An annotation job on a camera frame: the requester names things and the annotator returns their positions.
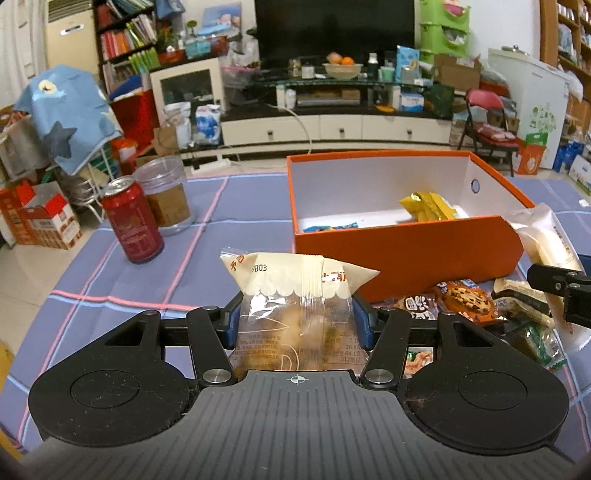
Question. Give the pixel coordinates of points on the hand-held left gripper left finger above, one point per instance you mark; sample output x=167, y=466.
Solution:
x=232, y=319

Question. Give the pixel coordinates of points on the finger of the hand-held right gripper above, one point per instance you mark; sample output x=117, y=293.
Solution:
x=554, y=279

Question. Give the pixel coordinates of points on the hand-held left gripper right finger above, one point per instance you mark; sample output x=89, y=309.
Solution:
x=364, y=324

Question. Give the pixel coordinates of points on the clear white bread packet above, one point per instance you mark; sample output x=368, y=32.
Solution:
x=549, y=244

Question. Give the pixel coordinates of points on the clear bread packet cream top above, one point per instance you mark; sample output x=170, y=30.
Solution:
x=286, y=277

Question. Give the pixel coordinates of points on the orange cardboard box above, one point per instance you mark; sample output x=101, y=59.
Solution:
x=406, y=258

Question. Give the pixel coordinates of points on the blue chocolate chip cookie packet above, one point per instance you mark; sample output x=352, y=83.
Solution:
x=468, y=300

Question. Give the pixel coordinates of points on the white and dark snack packet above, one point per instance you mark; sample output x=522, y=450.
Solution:
x=517, y=300

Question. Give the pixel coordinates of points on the clear packet black white label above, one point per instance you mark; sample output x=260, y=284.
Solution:
x=418, y=307

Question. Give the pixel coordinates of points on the pink printed snack packet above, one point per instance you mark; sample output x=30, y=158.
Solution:
x=418, y=362

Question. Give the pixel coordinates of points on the green snack packet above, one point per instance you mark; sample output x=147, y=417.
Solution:
x=535, y=344

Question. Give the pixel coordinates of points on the blue checked tablecloth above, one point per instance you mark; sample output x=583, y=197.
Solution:
x=138, y=286

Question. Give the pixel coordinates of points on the blue candy wrapper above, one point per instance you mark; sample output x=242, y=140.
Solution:
x=330, y=227

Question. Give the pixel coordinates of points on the orange paper bag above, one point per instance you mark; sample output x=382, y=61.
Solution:
x=531, y=157

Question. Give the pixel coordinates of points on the yellow snack packet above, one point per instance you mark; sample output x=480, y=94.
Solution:
x=429, y=205

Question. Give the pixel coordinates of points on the red drink can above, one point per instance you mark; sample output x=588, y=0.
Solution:
x=134, y=226

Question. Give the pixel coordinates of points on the white chest freezer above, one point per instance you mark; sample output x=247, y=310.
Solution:
x=540, y=101

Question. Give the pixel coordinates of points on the red folding chair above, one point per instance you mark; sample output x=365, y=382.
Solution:
x=485, y=99

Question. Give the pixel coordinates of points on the blue and white bag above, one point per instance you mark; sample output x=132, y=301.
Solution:
x=208, y=127

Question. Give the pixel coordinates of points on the white plastic bag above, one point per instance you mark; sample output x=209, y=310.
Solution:
x=178, y=122

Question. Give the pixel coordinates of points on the dark green bag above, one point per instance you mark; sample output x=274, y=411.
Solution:
x=439, y=101

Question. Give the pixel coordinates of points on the orange and white carton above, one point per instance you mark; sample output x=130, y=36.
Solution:
x=41, y=221

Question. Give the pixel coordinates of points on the red gift box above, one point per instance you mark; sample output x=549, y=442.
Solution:
x=136, y=120

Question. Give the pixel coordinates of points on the wooden shelf unit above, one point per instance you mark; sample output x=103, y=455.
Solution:
x=572, y=55

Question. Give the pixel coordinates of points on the blue and white mask box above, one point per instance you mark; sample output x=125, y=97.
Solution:
x=411, y=102

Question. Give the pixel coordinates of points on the open cardboard box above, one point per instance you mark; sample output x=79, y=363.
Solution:
x=457, y=74

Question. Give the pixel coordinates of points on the white glass door cabinet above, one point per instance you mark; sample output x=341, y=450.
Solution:
x=184, y=87

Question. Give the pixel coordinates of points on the white fruit bowl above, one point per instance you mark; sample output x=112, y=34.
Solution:
x=342, y=70

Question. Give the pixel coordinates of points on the blue star print cloth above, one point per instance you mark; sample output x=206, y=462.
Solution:
x=69, y=115

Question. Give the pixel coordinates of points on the light blue tall packet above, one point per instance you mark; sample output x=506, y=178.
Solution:
x=407, y=57

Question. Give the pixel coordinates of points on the green stacked storage bins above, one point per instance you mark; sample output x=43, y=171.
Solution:
x=443, y=32

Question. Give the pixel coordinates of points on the dark bookshelf with books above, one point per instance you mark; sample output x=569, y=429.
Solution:
x=124, y=41

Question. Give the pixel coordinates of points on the black television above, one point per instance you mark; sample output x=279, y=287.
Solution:
x=332, y=27

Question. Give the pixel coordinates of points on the beige standing air conditioner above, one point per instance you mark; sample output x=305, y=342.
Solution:
x=71, y=46

